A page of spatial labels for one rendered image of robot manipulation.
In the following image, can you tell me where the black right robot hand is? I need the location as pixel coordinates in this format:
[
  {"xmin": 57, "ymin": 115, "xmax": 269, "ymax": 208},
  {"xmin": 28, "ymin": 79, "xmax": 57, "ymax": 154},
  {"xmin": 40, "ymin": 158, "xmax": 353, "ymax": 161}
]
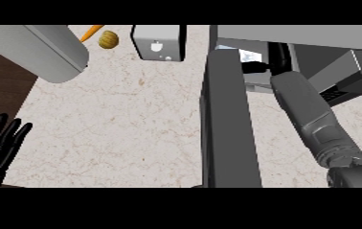
[{"xmin": 241, "ymin": 60, "xmax": 277, "ymax": 76}]

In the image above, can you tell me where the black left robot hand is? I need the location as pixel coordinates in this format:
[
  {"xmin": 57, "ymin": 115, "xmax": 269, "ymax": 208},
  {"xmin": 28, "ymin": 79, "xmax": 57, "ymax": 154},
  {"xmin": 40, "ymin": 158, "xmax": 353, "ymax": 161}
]
[{"xmin": 0, "ymin": 112, "xmax": 34, "ymax": 185}]

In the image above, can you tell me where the grey microwave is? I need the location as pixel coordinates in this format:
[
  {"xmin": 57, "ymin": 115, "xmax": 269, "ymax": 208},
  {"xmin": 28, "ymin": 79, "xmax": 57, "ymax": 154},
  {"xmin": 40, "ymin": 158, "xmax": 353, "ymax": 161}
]
[{"xmin": 209, "ymin": 25, "xmax": 362, "ymax": 108}]

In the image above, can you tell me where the white milk carton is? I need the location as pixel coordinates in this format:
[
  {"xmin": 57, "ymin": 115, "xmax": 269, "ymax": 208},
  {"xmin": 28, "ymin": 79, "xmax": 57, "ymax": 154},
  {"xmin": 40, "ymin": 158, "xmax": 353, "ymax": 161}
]
[{"xmin": 130, "ymin": 25, "xmax": 188, "ymax": 62}]

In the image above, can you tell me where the yellow-brown potato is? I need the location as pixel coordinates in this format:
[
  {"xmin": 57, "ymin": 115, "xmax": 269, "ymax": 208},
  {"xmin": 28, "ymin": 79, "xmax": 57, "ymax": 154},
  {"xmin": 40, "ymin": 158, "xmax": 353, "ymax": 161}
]
[{"xmin": 98, "ymin": 30, "xmax": 120, "ymax": 50}]

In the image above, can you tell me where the orange carrot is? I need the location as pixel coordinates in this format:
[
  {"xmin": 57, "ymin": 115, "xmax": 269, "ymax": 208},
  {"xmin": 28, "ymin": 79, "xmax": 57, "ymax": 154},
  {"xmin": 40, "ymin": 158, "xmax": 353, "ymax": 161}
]
[{"xmin": 80, "ymin": 25, "xmax": 107, "ymax": 43}]

